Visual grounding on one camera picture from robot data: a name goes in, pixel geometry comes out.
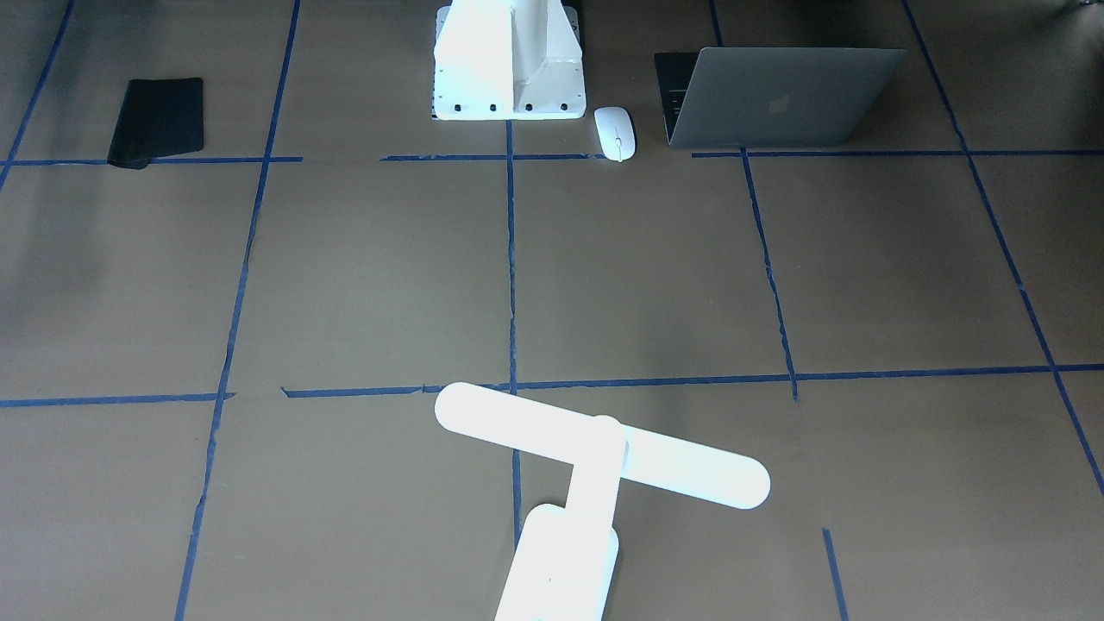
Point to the white computer mouse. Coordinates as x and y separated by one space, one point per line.
616 133

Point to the grey laptop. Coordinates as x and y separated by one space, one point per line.
722 97

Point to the black mouse pad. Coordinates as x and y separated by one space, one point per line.
158 118

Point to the white desk lamp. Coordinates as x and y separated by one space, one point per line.
566 555

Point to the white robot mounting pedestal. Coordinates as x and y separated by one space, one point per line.
505 60

